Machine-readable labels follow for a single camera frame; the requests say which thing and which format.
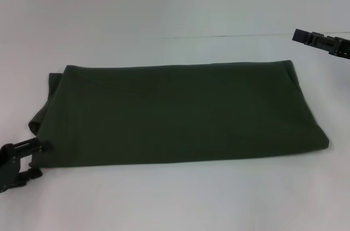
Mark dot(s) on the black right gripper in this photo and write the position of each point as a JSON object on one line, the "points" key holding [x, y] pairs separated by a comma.
{"points": [[332, 45]]}

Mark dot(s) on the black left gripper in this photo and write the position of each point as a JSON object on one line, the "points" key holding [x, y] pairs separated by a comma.
{"points": [[11, 168]]}

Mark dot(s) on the dark green shirt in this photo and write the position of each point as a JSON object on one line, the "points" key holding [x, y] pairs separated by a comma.
{"points": [[177, 111]]}

